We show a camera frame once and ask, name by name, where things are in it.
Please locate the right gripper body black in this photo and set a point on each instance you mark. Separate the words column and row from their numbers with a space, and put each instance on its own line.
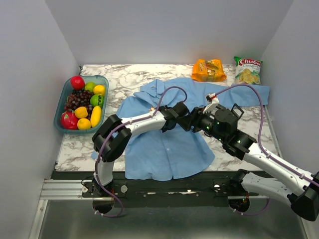
column 204, row 122

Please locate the black brooch box red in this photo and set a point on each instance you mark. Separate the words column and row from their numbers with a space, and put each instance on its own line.
column 237, row 111

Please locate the light blue button shirt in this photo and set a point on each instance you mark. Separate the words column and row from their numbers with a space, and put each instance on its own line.
column 176, row 153

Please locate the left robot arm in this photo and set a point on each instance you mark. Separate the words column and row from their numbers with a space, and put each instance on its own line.
column 113, row 136

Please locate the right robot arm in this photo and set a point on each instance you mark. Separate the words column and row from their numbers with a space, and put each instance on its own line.
column 291, row 185

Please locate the orange mango gummy bag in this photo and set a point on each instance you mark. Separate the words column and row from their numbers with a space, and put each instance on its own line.
column 208, row 71

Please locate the green cassava chips bag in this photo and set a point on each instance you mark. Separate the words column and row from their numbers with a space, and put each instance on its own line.
column 247, row 71

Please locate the yellow toy mango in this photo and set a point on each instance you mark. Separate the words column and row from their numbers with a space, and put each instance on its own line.
column 95, row 116

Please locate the green toy lime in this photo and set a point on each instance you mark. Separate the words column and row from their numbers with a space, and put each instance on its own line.
column 97, row 100
column 90, row 86

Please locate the orange toy fruit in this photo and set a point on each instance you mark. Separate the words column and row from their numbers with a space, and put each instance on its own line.
column 99, row 90
column 83, row 124

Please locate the yellow toy lemon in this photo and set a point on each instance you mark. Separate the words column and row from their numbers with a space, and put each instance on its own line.
column 81, row 112

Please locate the dark toy grape bunch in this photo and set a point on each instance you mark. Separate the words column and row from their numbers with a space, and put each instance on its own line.
column 80, row 98

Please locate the red toy apple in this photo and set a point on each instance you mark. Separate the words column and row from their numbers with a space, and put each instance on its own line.
column 77, row 82

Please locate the pink toy dragon fruit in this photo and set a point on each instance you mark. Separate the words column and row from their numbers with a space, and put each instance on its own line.
column 69, row 120

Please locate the teal plastic fruit basin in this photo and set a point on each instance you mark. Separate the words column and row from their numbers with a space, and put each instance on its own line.
column 67, row 89

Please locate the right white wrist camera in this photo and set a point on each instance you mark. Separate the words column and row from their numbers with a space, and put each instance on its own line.
column 213, row 102

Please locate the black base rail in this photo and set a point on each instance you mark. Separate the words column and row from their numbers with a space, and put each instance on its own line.
column 218, row 189

